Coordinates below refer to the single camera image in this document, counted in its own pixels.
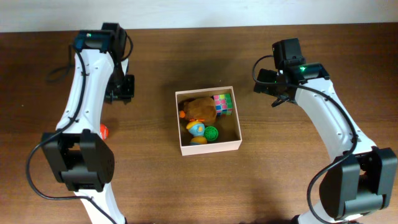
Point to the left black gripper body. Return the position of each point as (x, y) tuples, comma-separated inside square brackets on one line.
[(124, 88)]

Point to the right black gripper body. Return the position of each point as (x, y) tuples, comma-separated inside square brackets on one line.
[(273, 89)]

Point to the red ball with eye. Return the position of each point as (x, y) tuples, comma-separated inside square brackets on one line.
[(104, 131)]

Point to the multicoloured puzzle cube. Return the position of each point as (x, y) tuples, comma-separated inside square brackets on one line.
[(223, 104)]

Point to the brown plush bear toy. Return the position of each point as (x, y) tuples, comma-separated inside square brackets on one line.
[(202, 109)]

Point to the green round plastic toy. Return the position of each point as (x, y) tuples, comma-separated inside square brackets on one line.
[(211, 133)]

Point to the orange and blue duck toy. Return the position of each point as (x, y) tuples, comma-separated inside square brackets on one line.
[(197, 130)]

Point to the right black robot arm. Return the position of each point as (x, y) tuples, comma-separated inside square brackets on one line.
[(360, 177)]

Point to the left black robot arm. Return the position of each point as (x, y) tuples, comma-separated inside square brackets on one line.
[(76, 152)]

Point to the white open cardboard box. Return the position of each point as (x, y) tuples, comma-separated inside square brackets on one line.
[(229, 138)]

